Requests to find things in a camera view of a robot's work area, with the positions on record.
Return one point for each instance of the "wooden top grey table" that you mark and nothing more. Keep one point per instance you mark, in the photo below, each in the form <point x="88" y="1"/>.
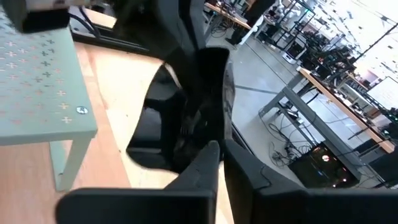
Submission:
<point x="339" y="105"/>
<point x="230" y="17"/>

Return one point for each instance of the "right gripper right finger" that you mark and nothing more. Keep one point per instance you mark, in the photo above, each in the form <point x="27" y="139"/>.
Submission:
<point x="280" y="202"/>

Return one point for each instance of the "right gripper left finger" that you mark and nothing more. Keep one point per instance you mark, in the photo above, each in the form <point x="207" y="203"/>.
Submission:
<point x="192" y="193"/>

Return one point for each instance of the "mint green perforated rack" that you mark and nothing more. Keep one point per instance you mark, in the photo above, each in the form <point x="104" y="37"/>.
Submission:
<point x="37" y="93"/>

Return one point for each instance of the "white board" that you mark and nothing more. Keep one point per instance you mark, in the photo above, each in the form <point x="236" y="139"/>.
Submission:
<point x="385" y="93"/>

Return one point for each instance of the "black computer tower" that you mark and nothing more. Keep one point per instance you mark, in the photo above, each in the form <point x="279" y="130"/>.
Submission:
<point x="320" y="168"/>

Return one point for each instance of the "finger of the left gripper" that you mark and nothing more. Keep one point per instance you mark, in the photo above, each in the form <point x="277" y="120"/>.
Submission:
<point x="155" y="31"/>
<point x="192" y="25"/>

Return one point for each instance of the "person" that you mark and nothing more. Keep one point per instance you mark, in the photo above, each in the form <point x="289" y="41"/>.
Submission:
<point x="259" y="11"/>

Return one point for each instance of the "black aluminium rig frame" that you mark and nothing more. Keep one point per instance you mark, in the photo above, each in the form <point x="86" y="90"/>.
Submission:
<point x="109" y="42"/>

